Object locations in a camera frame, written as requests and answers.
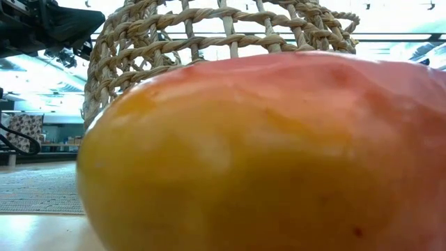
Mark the grey woven placemat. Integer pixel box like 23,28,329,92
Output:
0,162,86,215

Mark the cluttered background workbench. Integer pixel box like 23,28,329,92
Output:
40,135,84,153

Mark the woven straw basket with handles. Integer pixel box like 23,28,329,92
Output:
82,0,362,130

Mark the red and yellow mango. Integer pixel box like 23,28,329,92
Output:
76,50,446,251

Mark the black looped cable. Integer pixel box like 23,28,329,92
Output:
0,123,41,156

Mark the black ceiling light fixture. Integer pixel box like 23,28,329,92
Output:
57,48,78,69

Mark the brown patterned box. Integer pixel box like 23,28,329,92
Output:
6,114,45,153

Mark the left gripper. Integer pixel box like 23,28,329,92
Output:
0,0,106,61

